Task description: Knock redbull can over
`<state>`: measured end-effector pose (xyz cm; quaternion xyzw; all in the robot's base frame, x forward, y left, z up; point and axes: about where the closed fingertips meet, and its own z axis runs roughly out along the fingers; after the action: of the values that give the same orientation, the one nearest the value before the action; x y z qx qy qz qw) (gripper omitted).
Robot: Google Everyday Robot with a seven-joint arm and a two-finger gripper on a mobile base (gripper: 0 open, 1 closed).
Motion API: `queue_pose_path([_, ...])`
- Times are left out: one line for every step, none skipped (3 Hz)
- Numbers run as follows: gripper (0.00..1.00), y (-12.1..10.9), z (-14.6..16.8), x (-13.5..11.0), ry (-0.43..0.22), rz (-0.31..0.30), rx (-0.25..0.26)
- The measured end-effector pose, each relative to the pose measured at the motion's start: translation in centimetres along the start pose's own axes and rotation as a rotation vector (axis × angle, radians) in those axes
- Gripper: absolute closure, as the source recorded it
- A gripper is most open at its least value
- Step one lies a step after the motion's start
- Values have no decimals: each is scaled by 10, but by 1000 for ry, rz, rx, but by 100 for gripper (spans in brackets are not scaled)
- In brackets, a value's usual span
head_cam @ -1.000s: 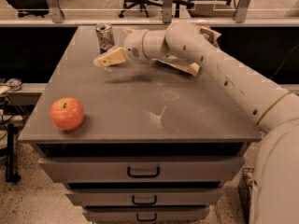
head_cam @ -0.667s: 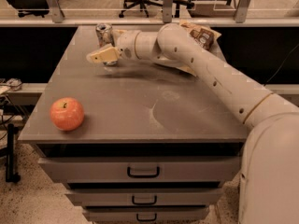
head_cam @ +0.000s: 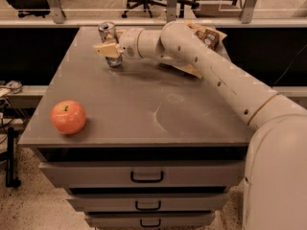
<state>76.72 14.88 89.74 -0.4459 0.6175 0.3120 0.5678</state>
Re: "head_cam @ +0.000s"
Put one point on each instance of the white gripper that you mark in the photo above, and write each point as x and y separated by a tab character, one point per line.
129	42

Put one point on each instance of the silver blue redbull can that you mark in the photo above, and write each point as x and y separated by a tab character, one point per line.
107	32

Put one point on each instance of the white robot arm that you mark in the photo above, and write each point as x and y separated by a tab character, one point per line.
275	194

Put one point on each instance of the red apple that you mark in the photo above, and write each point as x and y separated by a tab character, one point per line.
68	117

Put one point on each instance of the sea salt chips bag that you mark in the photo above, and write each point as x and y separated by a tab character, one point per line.
211	37

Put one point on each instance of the grey drawer cabinet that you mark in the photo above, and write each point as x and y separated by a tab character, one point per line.
141	111

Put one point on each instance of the top grey drawer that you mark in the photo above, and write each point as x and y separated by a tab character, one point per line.
141	174

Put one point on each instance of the grey drawer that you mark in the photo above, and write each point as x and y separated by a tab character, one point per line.
148	202
141	174
149	220

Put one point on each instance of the black stand leg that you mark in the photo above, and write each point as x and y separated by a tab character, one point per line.
11	180

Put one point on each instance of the bottom grey drawer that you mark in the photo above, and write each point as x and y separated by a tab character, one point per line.
149	220

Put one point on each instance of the middle grey drawer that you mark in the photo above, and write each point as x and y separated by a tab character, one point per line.
148	202

